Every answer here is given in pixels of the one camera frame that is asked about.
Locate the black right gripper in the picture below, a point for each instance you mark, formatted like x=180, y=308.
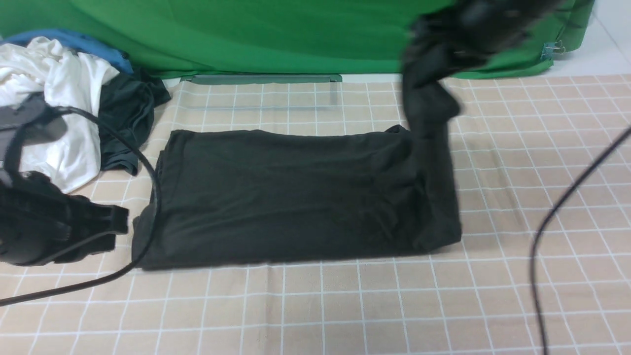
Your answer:
x=469, y=32

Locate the blue crumpled garment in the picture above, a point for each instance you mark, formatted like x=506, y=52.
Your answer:
x=80, y=42

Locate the dark gray long-sleeve shirt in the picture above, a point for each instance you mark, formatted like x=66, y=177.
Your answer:
x=250, y=197

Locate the metal binder clip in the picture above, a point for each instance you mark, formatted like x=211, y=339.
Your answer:
x=551, y=50

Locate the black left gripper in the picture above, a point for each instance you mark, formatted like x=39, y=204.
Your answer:
x=40, y=224

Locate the green backdrop cloth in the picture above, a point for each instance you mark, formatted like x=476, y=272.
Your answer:
x=172, y=38

